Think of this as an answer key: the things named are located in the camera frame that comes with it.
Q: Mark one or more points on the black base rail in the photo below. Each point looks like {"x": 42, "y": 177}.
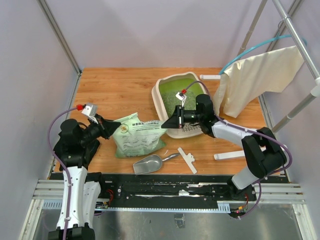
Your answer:
{"x": 169, "y": 191}

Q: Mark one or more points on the cream fabric bag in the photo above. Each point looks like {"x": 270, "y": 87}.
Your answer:
{"x": 248, "y": 78}

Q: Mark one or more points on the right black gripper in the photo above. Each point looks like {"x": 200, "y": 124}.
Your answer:
{"x": 177, "y": 121}

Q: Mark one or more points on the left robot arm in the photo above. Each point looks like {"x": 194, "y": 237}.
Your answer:
{"x": 79, "y": 196}

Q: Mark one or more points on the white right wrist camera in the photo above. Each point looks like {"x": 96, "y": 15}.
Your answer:
{"x": 181, "y": 95}

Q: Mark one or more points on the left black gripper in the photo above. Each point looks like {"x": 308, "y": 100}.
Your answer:
{"x": 106, "y": 128}

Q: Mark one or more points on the metal litter scoop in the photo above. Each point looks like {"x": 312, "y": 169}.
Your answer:
{"x": 151, "y": 163}

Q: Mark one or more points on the white plastic bag clip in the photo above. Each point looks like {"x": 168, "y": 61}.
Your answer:
{"x": 189, "y": 159}

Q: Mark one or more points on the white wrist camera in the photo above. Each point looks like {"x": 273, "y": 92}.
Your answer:
{"x": 181, "y": 95}
{"x": 90, "y": 111}

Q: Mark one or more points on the beige green litter box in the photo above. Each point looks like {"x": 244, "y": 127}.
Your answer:
{"x": 165, "y": 90}

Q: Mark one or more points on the green cat litter bag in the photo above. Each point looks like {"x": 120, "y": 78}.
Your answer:
{"x": 134, "y": 138}

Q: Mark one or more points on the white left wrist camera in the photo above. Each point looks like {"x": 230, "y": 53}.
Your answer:
{"x": 90, "y": 111}

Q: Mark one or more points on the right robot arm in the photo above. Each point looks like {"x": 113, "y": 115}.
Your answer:
{"x": 263, "y": 153}

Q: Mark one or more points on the white metal drying rack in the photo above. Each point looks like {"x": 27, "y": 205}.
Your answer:
{"x": 300, "y": 43}

